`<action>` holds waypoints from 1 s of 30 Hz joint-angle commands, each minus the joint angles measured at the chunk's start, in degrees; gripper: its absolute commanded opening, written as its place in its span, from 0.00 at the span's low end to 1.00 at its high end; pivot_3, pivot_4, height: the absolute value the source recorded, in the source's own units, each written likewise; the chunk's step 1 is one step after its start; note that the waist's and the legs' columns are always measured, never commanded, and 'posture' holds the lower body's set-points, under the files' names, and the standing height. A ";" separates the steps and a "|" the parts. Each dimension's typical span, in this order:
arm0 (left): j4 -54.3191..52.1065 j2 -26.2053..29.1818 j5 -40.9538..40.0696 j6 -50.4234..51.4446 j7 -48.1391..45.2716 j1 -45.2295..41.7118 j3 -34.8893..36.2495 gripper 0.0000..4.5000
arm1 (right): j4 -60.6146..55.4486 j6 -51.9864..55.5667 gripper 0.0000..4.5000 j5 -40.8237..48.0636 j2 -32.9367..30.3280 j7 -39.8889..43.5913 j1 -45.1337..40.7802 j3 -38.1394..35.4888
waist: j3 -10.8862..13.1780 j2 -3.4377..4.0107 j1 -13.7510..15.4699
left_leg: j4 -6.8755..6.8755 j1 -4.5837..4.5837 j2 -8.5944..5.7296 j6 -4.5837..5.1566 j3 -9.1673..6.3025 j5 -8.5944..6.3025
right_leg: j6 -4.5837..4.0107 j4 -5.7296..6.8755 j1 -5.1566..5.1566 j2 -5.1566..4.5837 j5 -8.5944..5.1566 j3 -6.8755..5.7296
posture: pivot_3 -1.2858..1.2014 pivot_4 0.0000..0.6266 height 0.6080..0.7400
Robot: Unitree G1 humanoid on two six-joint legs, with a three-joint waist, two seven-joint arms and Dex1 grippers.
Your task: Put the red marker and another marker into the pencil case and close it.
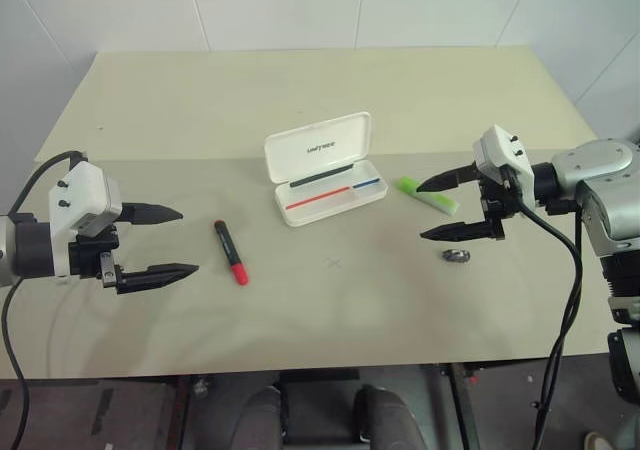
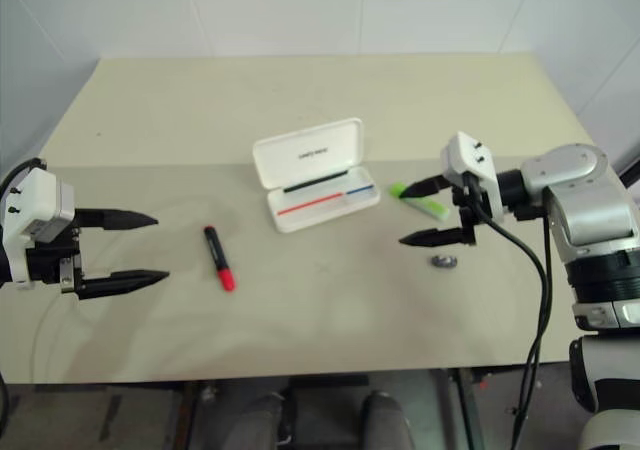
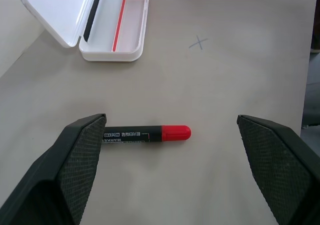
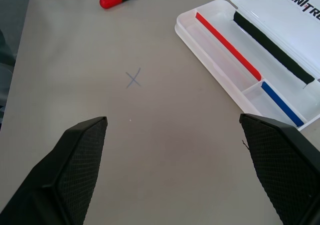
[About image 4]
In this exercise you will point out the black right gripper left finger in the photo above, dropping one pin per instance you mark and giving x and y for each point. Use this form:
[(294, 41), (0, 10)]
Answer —
[(65, 175)]

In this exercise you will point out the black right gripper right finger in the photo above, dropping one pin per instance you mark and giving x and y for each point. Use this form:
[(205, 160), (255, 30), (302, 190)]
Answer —
[(282, 170)]

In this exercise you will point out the white plastic pencil case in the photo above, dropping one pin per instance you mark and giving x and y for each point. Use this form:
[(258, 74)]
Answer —
[(252, 47)]

